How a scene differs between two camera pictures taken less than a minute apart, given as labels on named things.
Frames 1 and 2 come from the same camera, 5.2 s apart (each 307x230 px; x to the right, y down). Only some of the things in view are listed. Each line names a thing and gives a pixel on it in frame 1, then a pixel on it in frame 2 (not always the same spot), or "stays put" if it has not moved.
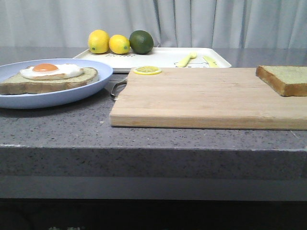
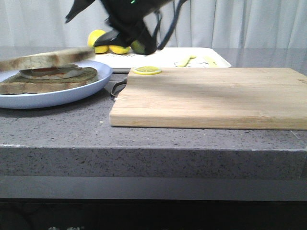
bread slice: [19, 84] stays put
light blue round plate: [48, 98] stays put
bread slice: [287, 80] -> [46, 59]
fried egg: [50, 71] stays put
